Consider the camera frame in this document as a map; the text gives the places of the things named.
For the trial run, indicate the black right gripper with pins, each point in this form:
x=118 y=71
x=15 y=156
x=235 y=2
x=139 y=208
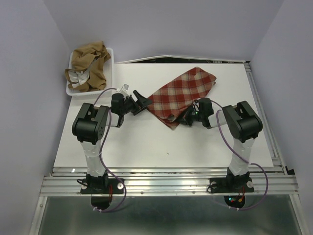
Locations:
x=186 y=118

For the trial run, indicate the red plaid skirt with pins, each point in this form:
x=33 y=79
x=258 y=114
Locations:
x=172 y=99

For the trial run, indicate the aluminium frame rails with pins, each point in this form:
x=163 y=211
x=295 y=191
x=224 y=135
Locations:
x=167 y=174

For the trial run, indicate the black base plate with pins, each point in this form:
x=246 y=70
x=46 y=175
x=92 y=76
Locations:
x=112 y=187
x=222 y=185

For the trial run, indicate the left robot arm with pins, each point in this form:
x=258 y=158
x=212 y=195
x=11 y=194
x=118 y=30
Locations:
x=91 y=127

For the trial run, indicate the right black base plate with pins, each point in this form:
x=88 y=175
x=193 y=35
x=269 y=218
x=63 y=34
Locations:
x=222 y=185

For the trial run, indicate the white plastic basket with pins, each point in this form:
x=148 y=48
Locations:
x=108 y=72

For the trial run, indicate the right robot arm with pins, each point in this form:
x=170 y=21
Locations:
x=239 y=126

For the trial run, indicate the tan brown skirt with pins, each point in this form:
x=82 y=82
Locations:
x=87 y=68

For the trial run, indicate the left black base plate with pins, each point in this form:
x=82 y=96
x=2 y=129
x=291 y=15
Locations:
x=112 y=187

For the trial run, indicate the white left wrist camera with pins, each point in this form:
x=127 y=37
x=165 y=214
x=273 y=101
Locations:
x=123 y=90

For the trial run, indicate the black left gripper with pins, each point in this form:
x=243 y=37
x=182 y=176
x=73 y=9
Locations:
x=143 y=102

